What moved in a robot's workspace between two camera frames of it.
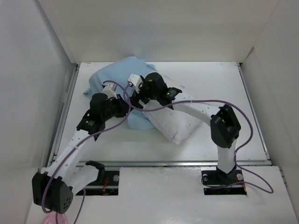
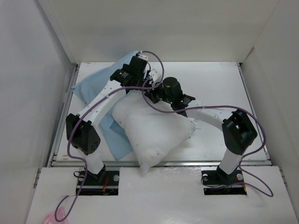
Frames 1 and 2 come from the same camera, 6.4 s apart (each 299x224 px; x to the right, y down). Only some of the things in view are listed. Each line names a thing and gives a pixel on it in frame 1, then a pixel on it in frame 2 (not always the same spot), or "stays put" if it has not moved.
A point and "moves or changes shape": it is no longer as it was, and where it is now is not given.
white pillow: (178, 125) moves or changes shape
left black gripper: (123, 108) -> (142, 76)
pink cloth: (51, 219) stays put
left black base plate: (106, 184) stays put
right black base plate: (217, 182) stays put
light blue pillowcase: (117, 73) moves or changes shape
